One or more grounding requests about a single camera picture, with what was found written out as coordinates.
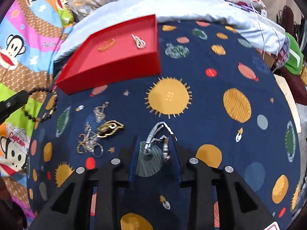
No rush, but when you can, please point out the dark wooden bead bracelet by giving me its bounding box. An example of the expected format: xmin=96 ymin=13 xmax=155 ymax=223
xmin=21 ymin=87 xmax=58 ymax=123

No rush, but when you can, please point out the white cable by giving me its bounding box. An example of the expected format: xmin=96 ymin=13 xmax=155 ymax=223
xmin=242 ymin=0 xmax=268 ymax=61

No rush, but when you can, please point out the silver chain bracelet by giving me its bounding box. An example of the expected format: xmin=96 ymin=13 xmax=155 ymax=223
xmin=93 ymin=101 xmax=109 ymax=123

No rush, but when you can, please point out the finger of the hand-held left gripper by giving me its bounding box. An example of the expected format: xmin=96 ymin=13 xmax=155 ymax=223
xmin=0 ymin=90 xmax=29 ymax=124

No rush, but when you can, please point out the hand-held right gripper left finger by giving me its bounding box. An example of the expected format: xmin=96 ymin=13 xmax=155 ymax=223
xmin=29 ymin=135 xmax=141 ymax=230

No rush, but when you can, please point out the silver metal wristwatch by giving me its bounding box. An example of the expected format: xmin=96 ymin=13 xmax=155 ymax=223
xmin=143 ymin=122 xmax=178 ymax=160

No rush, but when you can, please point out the white pearl bracelet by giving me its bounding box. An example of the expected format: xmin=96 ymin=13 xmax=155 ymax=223
xmin=131 ymin=34 xmax=146 ymax=49

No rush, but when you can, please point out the green garment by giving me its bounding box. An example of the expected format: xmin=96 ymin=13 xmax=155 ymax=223
xmin=284 ymin=32 xmax=305 ymax=76

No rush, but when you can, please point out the red white card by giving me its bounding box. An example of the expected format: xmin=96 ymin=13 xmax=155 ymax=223
xmin=262 ymin=222 xmax=281 ymax=230

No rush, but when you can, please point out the red cardboard box tray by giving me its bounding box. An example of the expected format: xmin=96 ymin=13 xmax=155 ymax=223
xmin=55 ymin=14 xmax=162 ymax=95

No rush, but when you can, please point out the colourful monkey print sheet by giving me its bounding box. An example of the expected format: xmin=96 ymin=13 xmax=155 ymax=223
xmin=0 ymin=0 xmax=75 ymax=221

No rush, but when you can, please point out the gold metal wristwatch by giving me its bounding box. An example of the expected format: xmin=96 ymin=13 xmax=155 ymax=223
xmin=97 ymin=120 xmax=125 ymax=138

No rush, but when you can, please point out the light blue quilt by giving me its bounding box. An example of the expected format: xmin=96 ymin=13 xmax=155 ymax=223
xmin=53 ymin=0 xmax=288 ymax=64

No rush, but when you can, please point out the cream wooden board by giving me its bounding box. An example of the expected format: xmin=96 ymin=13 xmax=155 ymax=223
xmin=273 ymin=74 xmax=302 ymax=135

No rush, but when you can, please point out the gold cuff bracelet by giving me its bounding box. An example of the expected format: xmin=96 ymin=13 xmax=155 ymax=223
xmin=97 ymin=38 xmax=116 ymax=52

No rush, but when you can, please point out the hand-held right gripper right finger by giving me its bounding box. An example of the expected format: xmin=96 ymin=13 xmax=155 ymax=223
xmin=168 ymin=134 xmax=276 ymax=230

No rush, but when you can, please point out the purple flat notebook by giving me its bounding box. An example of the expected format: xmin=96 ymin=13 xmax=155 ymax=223
xmin=229 ymin=2 xmax=254 ymax=13

